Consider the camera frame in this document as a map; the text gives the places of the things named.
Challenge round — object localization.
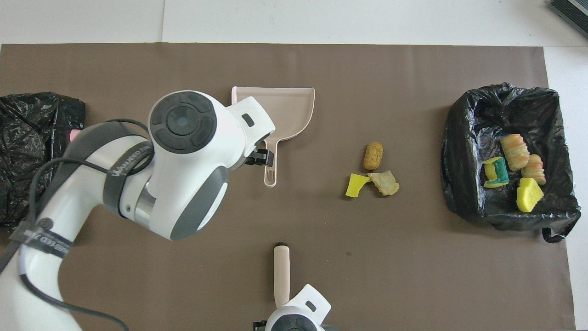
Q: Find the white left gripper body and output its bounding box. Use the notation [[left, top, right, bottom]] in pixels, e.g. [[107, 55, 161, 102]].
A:
[[225, 97, 277, 149]]

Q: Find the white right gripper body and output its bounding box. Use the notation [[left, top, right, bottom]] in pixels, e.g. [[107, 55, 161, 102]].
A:
[[287, 284, 332, 319]]

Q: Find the beige plastic dustpan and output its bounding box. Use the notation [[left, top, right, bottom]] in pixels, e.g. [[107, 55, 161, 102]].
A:
[[231, 86, 316, 188]]

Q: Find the beige brush with black bristles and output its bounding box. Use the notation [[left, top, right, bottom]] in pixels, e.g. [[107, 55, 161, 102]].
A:
[[273, 242, 291, 309]]

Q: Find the small yellow sponge piece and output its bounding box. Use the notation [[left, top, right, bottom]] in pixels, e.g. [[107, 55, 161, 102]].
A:
[[345, 173, 372, 199]]

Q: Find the brown toy nugget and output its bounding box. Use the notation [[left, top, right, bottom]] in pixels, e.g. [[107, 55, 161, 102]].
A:
[[363, 142, 384, 171]]

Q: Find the pale beige toy pastry chunk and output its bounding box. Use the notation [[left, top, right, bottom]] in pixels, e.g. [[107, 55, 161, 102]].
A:
[[367, 170, 400, 196]]

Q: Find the notched yellow sponge green backing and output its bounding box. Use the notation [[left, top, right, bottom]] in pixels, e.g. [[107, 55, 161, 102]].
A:
[[482, 156, 510, 189]]

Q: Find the yellow sponge wedge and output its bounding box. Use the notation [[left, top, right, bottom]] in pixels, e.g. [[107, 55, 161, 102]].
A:
[[515, 177, 545, 213]]

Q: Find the large beige toy croissant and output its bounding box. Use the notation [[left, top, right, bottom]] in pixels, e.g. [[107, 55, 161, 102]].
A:
[[500, 133, 531, 171]]

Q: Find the small orange striped toy croissant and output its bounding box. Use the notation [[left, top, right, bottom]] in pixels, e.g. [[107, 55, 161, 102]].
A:
[[521, 154, 547, 186]]

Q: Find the black trash bag lined bin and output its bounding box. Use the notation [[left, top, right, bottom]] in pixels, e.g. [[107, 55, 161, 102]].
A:
[[440, 82, 582, 244]]

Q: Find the pink bin with black bag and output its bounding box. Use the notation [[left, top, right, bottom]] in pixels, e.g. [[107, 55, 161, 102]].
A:
[[0, 91, 87, 233]]

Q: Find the brown paper table mat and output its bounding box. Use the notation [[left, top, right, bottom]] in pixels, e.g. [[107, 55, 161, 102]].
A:
[[0, 43, 577, 331]]

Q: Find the dark ribbed device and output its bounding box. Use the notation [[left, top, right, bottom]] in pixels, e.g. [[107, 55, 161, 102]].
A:
[[548, 0, 588, 27]]

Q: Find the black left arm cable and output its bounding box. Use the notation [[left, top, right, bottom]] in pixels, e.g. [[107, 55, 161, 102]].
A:
[[0, 119, 154, 331]]

